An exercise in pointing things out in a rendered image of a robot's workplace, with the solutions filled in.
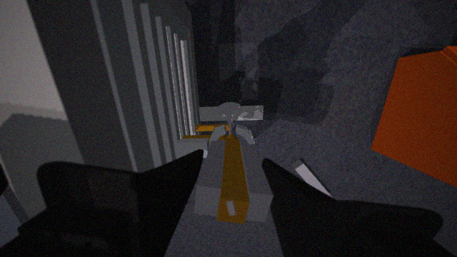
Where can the grey rectangular bar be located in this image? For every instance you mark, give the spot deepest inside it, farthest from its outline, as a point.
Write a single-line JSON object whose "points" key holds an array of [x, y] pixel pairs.
{"points": [[301, 169]]}

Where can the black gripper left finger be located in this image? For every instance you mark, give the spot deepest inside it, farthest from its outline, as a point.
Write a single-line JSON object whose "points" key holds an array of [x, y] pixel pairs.
{"points": [[152, 201]]}

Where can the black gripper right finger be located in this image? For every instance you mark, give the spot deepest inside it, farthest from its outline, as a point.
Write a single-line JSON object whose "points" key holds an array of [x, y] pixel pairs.
{"points": [[310, 223]]}

